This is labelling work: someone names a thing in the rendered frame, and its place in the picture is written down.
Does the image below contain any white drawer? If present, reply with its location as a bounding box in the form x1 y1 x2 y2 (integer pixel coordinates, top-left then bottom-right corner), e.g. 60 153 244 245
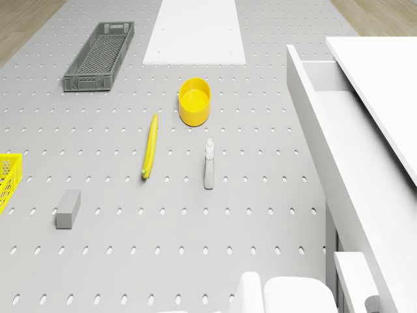
285 44 417 313

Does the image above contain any small white bottle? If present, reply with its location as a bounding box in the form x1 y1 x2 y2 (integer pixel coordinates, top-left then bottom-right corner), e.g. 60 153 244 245
203 138 215 190

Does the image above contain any yellow bowl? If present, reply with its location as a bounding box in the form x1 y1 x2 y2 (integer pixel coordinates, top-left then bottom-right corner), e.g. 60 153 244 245
178 77 212 127

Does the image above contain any banana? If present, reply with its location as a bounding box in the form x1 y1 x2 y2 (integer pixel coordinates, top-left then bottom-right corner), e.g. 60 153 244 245
141 113 159 180

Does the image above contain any white board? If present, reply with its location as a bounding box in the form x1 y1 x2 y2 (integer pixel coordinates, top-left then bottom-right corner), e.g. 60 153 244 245
142 0 247 65

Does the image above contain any dark grey basket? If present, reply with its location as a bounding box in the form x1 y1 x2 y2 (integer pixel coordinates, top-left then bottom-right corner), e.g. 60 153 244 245
63 21 136 93

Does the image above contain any grey cube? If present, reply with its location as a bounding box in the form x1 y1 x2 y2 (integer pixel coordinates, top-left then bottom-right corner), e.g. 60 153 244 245
55 190 81 230

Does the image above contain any white cabinet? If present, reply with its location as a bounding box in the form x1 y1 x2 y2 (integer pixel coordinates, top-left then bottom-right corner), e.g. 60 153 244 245
324 36 417 313

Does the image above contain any yellow basket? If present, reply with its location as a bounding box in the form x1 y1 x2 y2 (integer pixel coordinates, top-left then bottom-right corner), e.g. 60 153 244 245
0 153 23 215

